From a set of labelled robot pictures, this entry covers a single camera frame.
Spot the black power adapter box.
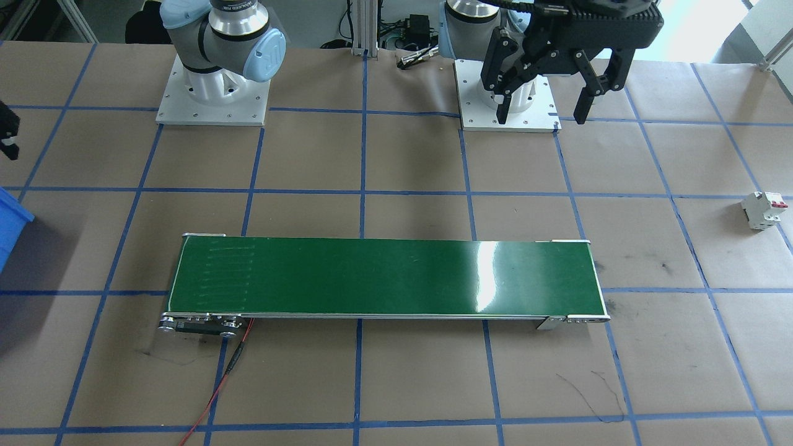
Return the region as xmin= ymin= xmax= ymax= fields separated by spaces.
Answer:
xmin=406 ymin=14 xmax=434 ymax=43

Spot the blue open-front plastic bin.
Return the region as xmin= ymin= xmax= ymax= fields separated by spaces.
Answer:
xmin=0 ymin=186 xmax=35 ymax=274

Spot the white circuit breaker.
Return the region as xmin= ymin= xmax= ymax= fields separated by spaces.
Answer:
xmin=741 ymin=191 xmax=790 ymax=232

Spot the silver metal connector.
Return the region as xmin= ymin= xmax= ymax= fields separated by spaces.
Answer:
xmin=398 ymin=42 xmax=449 ymax=69

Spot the red black power cable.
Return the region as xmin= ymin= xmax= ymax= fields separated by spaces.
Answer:
xmin=178 ymin=317 xmax=255 ymax=446

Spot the green belt conveyor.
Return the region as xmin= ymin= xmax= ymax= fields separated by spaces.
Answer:
xmin=158 ymin=233 xmax=611 ymax=339

